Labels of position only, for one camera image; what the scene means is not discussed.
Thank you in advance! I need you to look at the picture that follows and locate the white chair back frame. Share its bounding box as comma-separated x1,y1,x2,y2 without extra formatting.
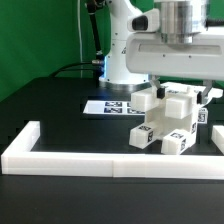
129,81,224,120

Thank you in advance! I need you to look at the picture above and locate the white cable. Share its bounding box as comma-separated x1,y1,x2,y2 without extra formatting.
77,0,84,79

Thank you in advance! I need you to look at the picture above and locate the white U-shaped fence frame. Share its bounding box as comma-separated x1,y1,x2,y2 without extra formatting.
1,121,224,180

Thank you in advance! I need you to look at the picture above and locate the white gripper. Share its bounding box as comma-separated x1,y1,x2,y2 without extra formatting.
126,8,224,104

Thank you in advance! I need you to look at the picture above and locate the white chair seat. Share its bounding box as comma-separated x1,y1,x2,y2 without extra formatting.
144,97,198,142

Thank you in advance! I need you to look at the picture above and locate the black cable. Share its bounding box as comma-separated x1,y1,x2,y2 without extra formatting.
49,60,105,78

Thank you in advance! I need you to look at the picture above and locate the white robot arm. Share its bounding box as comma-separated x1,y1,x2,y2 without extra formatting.
86,0,224,102

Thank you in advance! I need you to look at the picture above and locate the white sheet with markers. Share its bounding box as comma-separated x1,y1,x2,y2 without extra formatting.
84,100,143,115

